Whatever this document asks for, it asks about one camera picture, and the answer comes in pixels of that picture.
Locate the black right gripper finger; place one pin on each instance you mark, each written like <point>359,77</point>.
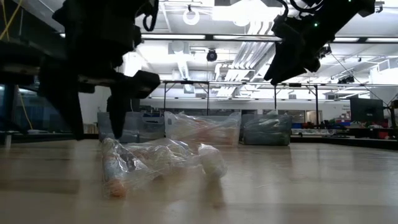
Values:
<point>278,62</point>
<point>289,73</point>

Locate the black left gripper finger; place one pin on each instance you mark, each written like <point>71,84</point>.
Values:
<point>118,115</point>
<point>66,105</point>

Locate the dark translucent grey bin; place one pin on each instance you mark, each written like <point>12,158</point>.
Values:
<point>140,130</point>
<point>267,140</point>

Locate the green white toothbrush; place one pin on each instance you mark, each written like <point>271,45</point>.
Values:
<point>267,130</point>

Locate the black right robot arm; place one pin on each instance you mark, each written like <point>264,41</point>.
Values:
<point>335,15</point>

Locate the dark glass window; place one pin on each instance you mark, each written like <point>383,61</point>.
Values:
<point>37,115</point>

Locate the cluttered background workbench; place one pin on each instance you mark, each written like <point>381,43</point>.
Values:
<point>311,130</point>

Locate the clear plastic bin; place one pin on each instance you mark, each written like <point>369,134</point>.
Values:
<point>231,119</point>

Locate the black rig light bar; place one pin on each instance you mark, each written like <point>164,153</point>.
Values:
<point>174,36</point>

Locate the black monitor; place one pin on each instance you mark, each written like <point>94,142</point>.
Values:
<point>367,109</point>

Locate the person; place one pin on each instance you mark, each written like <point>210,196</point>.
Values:
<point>385,132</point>

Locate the black metal frame stand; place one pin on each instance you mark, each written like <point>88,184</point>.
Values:
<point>295,84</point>
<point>186,82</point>

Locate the black hanging camera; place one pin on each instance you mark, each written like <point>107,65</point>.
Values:
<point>325,51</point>
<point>211,55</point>

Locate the black aluminium table frame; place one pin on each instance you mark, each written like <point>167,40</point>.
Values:
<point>342,143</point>

